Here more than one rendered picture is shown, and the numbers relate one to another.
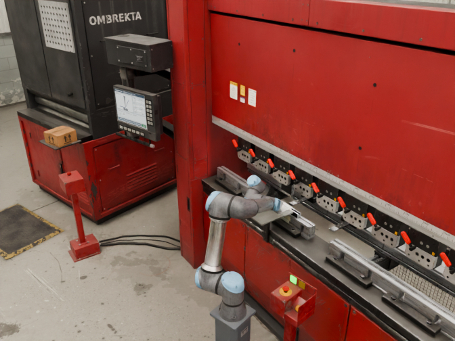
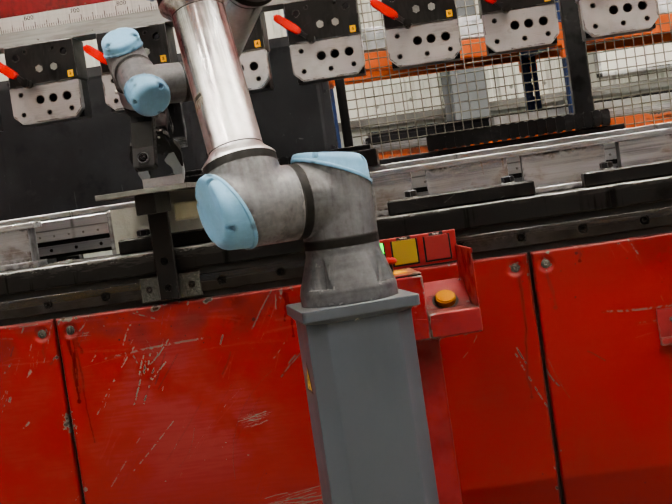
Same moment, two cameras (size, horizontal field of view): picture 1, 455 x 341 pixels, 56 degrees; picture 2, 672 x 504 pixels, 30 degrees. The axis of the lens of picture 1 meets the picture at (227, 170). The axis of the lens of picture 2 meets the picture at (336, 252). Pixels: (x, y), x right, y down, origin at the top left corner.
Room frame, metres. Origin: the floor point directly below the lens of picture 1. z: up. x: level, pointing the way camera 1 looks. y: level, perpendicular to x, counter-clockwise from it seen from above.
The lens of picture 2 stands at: (0.53, 1.48, 0.95)
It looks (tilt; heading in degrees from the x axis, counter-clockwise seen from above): 3 degrees down; 309
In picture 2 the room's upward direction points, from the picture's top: 8 degrees counter-clockwise
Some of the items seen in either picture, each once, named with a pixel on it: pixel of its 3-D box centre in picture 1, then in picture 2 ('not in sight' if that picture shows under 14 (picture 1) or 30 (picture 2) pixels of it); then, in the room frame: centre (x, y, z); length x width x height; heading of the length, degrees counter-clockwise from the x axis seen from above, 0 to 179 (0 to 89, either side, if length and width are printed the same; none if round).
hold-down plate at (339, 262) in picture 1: (348, 270); (460, 198); (1.94, -0.69, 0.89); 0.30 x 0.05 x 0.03; 34
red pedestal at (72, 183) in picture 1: (77, 214); not in sight; (3.29, 1.34, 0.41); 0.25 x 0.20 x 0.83; 124
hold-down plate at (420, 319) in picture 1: (409, 312); (657, 169); (1.61, -0.91, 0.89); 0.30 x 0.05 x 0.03; 34
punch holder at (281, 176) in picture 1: (286, 169); (140, 68); (2.49, -0.38, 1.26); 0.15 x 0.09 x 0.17; 34
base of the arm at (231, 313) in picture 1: (232, 304); (345, 267); (1.74, -0.03, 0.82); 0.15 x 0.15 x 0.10
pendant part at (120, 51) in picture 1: (143, 94); not in sight; (3.28, 0.66, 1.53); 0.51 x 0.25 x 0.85; 51
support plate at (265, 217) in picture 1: (269, 212); (155, 190); (2.39, -0.27, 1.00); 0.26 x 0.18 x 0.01; 124
